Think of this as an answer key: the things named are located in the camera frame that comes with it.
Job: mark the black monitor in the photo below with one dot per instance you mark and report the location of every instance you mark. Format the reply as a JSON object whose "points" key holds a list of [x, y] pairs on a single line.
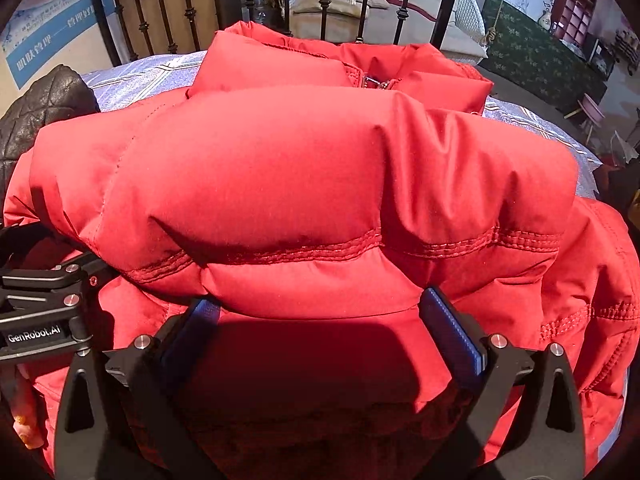
{"points": [[600, 57]]}

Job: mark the white patterned vase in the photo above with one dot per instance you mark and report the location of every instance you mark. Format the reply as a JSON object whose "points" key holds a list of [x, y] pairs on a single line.
{"points": [[545, 17]]}

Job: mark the blue checked bed sheet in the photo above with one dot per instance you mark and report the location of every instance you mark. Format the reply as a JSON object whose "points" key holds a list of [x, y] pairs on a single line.
{"points": [[150, 67]]}

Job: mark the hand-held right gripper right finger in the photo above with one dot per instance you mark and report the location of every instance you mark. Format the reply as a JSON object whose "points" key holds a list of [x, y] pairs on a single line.
{"points": [[452, 335]]}

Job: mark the black quilted pillow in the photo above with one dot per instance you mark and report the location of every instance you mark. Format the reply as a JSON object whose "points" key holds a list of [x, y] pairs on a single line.
{"points": [[45, 105]]}

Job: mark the cream seat cushion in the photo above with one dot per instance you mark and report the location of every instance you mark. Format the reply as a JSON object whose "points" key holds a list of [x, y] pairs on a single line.
{"points": [[342, 15]]}

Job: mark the black iron bed frame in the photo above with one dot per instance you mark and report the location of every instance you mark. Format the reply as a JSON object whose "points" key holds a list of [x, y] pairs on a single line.
{"points": [[102, 15]]}

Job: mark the red down jacket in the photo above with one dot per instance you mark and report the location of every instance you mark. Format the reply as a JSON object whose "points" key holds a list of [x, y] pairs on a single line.
{"points": [[320, 185]]}

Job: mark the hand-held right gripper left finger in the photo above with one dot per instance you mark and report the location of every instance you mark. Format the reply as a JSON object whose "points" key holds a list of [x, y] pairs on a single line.
{"points": [[192, 330]]}

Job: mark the green patterned counter cloth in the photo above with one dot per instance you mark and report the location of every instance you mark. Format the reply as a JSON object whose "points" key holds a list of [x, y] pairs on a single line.
{"points": [[530, 55]]}

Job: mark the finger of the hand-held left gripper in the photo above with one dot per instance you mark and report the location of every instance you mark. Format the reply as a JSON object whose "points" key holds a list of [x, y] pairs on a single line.
{"points": [[25, 237]]}

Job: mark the red bookcase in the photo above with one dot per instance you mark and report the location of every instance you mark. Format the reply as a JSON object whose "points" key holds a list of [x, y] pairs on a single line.
{"points": [[575, 10]]}

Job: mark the wall poster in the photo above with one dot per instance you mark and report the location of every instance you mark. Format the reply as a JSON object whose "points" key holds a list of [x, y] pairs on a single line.
{"points": [[50, 45]]}

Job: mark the wooden board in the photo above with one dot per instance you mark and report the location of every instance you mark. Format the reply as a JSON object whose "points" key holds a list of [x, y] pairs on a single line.
{"points": [[175, 10]]}

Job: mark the pink stool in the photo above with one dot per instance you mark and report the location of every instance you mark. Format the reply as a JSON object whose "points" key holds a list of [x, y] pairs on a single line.
{"points": [[592, 105]]}

